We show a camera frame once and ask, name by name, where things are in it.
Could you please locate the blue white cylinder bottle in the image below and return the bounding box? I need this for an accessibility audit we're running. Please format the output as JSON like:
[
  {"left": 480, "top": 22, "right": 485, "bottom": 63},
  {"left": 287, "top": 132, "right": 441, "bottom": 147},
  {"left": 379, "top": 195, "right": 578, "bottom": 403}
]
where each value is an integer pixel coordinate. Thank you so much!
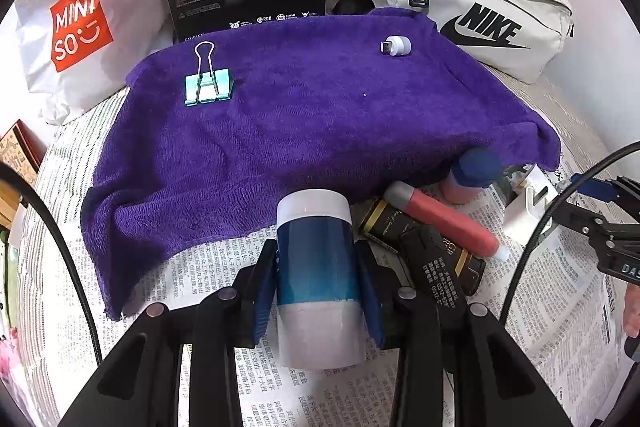
[{"left": 277, "top": 188, "right": 366, "bottom": 371}]

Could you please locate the small white USB adapter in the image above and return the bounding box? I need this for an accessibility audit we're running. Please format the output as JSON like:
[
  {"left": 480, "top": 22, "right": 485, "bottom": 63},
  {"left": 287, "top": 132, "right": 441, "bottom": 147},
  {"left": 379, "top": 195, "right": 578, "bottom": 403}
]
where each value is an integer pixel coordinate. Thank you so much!
[{"left": 381, "top": 36, "right": 412, "bottom": 56}]

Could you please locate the green binder clip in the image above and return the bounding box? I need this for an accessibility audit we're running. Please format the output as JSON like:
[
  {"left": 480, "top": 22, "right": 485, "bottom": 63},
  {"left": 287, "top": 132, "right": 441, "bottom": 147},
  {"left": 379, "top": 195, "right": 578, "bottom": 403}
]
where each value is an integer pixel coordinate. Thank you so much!
[{"left": 184, "top": 40, "right": 234, "bottom": 106}]

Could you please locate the person's hand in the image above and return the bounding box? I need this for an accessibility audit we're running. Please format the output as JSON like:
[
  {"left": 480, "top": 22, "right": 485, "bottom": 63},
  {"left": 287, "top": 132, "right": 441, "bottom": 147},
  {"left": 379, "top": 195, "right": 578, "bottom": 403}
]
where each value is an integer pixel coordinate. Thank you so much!
[{"left": 623, "top": 284, "right": 640, "bottom": 338}]

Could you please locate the newspaper sheet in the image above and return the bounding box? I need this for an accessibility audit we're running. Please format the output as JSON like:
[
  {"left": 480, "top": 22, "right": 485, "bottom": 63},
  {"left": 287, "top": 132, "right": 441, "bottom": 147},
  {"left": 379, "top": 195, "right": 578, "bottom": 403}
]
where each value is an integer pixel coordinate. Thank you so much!
[{"left": 18, "top": 89, "right": 639, "bottom": 426}]

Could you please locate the white USB charger plug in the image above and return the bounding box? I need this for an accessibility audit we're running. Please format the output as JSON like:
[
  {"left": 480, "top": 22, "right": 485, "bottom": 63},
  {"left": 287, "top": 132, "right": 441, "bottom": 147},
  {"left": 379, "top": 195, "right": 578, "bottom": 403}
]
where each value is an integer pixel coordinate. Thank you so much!
[{"left": 502, "top": 166, "right": 559, "bottom": 246}]

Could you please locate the black gold lipstick tube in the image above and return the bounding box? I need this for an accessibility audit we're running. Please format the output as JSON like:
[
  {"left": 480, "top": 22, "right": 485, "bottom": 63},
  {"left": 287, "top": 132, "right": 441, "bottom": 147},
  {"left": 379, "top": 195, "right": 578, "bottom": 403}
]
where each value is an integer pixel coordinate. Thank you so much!
[{"left": 359, "top": 198, "right": 486, "bottom": 297}]

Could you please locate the pink jar blue lid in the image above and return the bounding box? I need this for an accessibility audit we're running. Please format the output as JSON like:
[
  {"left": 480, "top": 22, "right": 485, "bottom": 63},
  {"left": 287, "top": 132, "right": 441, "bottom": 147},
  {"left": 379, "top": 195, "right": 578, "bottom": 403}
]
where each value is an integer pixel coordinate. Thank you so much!
[{"left": 439, "top": 147, "right": 503, "bottom": 205}]

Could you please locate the pink tube with grey cap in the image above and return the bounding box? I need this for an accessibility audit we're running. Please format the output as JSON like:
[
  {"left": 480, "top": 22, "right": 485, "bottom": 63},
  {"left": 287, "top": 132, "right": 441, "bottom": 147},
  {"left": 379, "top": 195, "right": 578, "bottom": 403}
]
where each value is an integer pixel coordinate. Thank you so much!
[{"left": 384, "top": 181, "right": 511, "bottom": 261}]

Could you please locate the purple towel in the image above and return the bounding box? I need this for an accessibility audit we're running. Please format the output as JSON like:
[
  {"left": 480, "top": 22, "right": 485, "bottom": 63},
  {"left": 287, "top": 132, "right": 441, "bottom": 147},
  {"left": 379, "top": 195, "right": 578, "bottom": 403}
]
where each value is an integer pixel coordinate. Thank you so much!
[{"left": 80, "top": 9, "right": 561, "bottom": 320}]

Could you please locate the patterned book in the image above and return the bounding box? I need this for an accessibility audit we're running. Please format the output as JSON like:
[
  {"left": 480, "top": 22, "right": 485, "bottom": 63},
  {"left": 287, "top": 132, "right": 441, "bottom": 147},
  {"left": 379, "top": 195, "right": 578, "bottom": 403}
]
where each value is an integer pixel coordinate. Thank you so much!
[{"left": 0, "top": 119, "right": 47, "bottom": 186}]

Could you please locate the white Miniso plastic bag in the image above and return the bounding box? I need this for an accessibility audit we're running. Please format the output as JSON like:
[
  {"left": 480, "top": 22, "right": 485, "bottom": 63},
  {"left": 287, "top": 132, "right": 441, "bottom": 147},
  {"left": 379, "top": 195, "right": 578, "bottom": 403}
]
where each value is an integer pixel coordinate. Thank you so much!
[{"left": 14, "top": 0, "right": 168, "bottom": 126}]

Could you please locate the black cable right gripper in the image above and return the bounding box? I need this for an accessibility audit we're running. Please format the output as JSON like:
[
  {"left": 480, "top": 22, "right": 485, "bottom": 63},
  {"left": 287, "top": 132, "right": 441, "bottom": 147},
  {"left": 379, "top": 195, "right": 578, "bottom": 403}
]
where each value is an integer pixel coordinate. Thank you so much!
[{"left": 498, "top": 140, "right": 640, "bottom": 327}]

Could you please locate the black cable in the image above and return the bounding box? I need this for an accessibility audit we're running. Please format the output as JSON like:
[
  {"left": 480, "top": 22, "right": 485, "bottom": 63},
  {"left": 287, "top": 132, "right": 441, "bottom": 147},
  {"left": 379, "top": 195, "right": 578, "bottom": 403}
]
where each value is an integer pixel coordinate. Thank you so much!
[{"left": 0, "top": 160, "right": 104, "bottom": 368}]

